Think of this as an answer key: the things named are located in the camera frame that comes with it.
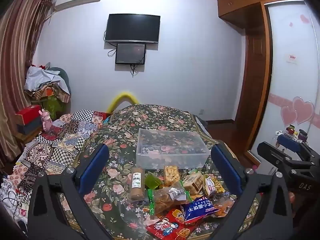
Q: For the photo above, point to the clear plastic storage box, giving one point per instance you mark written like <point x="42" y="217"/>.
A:
<point x="172" y="150"/>

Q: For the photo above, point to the orange snack packet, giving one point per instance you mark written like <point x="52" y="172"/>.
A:
<point x="223" y="206"/>

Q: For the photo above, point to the red snack bag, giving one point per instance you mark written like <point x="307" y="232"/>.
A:
<point x="170" y="226"/>

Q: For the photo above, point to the red box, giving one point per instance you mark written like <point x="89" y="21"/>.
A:
<point x="27" y="113"/>

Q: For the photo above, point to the pink heart stickers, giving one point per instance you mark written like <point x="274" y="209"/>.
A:
<point x="301" y="110"/>

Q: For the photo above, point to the white sliding wardrobe door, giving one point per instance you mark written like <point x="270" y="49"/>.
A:
<point x="292" y="80"/>

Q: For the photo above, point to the orange cracker packet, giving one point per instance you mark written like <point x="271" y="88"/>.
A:
<point x="171" y="176"/>

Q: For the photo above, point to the pile of clothes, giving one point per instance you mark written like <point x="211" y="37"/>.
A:
<point x="42" y="80"/>

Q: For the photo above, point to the blue snack bag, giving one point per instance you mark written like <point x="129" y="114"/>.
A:
<point x="198" y="208"/>

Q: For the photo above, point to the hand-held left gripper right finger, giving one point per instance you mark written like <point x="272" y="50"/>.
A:
<point x="226" y="168"/>

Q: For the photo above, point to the green cloth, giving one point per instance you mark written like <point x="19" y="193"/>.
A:
<point x="51" y="107"/>

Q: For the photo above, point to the brown biscuit roll pack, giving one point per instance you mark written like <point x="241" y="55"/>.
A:
<point x="137" y="185"/>

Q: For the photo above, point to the patchwork quilt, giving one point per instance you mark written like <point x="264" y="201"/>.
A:
<point x="62" y="140"/>

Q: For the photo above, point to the floral blanket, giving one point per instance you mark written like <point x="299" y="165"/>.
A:
<point x="120" y="135"/>

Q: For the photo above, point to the yellow hoop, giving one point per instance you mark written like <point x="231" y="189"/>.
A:
<point x="122" y="96"/>

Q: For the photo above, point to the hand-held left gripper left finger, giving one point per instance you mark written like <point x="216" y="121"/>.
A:
<point x="96" y="166"/>

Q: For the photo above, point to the black wall television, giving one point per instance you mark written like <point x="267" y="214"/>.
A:
<point x="132" y="27"/>

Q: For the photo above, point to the red white door label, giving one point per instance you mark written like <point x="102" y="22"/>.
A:
<point x="292" y="58"/>

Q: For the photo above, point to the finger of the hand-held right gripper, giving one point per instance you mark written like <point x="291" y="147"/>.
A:
<point x="272" y="152"/>
<point x="290" y="142"/>

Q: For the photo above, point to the green jelly cup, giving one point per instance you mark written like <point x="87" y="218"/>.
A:
<point x="152" y="181"/>

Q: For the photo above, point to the dark grey box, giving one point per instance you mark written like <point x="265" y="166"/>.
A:
<point x="31" y="127"/>

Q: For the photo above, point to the beige bread packet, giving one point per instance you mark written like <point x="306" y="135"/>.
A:
<point x="192" y="182"/>

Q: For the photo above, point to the small black wall monitor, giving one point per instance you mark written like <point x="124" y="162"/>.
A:
<point x="130" y="53"/>

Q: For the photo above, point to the wooden wardrobe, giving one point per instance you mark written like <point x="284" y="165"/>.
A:
<point x="255" y="55"/>

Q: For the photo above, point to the pink plush toy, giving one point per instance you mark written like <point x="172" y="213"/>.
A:
<point x="46" y="121"/>

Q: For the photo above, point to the striped brown curtain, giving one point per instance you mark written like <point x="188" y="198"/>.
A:
<point x="17" y="55"/>

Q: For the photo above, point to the white suitcase with stickers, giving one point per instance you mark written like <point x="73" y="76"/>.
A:
<point x="277" y="140"/>

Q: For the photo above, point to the clear bag of cookies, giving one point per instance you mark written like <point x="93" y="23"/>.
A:
<point x="167" y="197"/>

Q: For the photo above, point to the person's right hand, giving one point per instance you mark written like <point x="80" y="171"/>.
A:
<point x="291" y="197"/>

